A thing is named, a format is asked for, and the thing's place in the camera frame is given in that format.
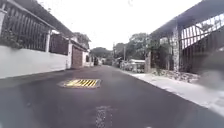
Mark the pole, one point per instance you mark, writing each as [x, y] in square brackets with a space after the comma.
[124, 53]

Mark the vehicle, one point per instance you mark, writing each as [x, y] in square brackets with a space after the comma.
[136, 65]

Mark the group of trees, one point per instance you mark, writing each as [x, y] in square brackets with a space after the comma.
[133, 46]

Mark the building with brown gate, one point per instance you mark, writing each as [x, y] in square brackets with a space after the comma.
[77, 56]

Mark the yellow black striped road patch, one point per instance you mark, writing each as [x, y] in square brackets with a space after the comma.
[81, 83]

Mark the dark grey asphalt road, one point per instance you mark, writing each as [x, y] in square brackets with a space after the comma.
[133, 96]

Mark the tree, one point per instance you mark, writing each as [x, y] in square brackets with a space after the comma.
[81, 38]

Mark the pale concrete pavement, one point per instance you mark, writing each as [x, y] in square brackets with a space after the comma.
[186, 87]

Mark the house with stone pillar fence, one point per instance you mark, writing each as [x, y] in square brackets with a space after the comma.
[190, 46]

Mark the white wall with dark railing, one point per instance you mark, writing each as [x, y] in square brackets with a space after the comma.
[30, 60]

